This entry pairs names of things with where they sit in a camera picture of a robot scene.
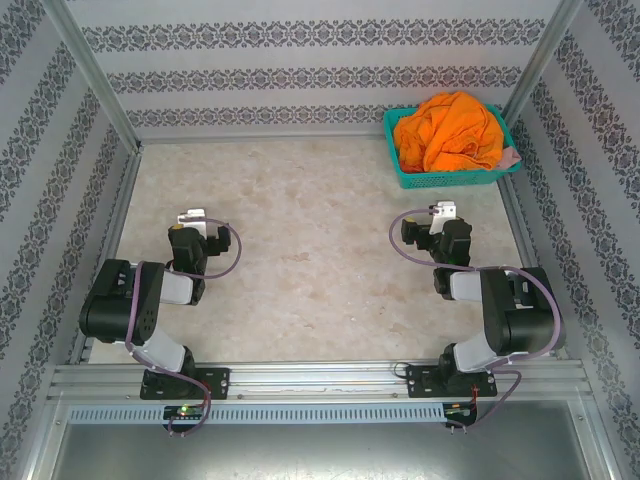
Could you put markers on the aluminium table edge rail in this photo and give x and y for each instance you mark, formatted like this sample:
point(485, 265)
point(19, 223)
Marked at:
point(515, 220)
point(250, 138)
point(107, 250)

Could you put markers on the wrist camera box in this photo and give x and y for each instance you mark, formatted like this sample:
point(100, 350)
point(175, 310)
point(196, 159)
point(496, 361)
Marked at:
point(192, 217)
point(444, 212)

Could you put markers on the bright orange shorts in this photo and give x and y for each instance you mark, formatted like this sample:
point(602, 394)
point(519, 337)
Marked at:
point(452, 132)

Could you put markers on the grey metal sheet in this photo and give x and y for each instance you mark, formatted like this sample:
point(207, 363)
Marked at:
point(320, 450)

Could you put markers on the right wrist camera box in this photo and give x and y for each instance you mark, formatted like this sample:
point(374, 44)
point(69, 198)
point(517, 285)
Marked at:
point(444, 212)

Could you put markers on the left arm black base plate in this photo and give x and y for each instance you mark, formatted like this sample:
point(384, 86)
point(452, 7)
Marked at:
point(220, 382)

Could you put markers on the pale pink shorts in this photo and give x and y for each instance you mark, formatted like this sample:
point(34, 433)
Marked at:
point(510, 157)

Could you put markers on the aluminium frame post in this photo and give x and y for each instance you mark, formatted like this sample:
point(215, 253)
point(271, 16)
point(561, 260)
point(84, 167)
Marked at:
point(90, 70)
point(542, 55)

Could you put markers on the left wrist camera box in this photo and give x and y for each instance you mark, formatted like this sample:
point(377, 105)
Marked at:
point(192, 217)

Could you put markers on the teal plastic basket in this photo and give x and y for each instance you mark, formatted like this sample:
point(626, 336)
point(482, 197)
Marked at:
point(450, 180)

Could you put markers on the aluminium mounting beam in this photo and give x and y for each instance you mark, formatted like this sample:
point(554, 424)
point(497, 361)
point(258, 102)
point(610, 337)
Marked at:
point(320, 380)

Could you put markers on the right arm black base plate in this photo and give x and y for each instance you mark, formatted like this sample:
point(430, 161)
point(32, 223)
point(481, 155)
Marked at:
point(417, 382)

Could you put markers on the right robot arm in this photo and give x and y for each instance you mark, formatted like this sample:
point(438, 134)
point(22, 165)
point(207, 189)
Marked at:
point(525, 325)

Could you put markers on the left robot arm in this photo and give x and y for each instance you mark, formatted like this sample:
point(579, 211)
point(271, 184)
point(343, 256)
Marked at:
point(115, 300)

